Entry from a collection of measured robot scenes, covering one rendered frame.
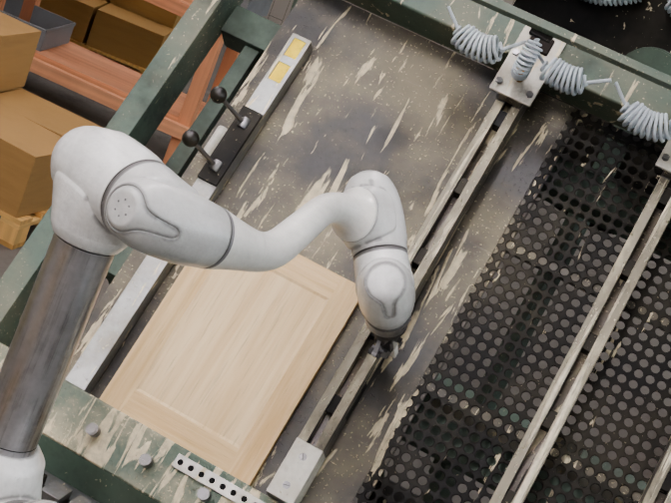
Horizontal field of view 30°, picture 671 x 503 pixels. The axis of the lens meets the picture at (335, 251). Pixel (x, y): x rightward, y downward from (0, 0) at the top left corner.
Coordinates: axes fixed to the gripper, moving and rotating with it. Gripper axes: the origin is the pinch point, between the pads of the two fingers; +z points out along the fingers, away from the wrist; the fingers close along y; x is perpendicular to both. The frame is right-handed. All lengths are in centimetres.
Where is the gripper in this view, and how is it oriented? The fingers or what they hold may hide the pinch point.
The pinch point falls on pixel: (389, 347)
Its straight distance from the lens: 258.3
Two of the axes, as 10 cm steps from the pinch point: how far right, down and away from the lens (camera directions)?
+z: 0.6, 3.6, 9.3
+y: 5.0, -8.2, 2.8
